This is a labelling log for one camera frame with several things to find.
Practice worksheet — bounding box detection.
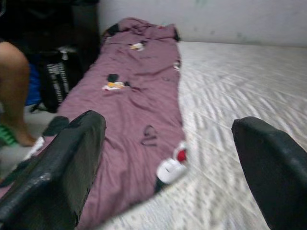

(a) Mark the blue bag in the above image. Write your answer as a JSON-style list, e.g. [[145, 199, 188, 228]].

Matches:
[[25, 63, 42, 106]]

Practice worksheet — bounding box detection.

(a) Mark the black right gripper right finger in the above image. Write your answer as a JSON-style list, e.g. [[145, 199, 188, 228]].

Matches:
[[231, 116, 307, 230]]

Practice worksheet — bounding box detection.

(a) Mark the purple cartoon print blanket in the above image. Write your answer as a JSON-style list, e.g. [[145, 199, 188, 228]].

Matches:
[[0, 17, 189, 230]]

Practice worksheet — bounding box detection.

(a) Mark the white quilted mattress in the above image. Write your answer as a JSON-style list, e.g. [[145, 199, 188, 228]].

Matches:
[[95, 40, 307, 230]]

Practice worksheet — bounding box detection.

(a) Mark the black bag white print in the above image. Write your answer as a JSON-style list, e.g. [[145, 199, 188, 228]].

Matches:
[[30, 46, 83, 114]]

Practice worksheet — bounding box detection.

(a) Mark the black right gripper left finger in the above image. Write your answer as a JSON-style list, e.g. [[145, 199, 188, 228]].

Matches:
[[0, 110, 106, 230]]

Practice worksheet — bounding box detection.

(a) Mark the dark wardrobe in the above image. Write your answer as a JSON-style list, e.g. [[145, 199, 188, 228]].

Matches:
[[0, 0, 101, 72]]

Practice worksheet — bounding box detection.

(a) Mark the person bare leg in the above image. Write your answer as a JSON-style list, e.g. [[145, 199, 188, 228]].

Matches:
[[0, 41, 36, 147]]

